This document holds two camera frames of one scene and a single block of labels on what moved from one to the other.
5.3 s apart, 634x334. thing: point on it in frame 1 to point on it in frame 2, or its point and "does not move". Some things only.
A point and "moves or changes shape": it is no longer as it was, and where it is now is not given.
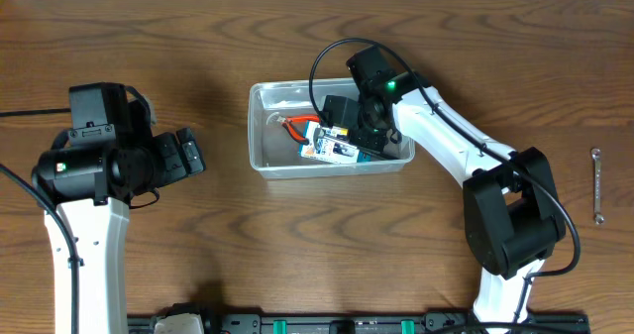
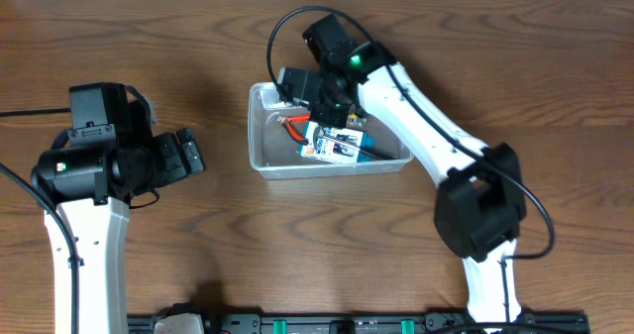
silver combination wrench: (595, 155) moves or changes shape
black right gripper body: (367, 138) to (331, 111)
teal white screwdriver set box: (313, 142) does not move
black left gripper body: (168, 156) does not move
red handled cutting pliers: (288, 120) does not move
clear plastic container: (274, 151) does not move
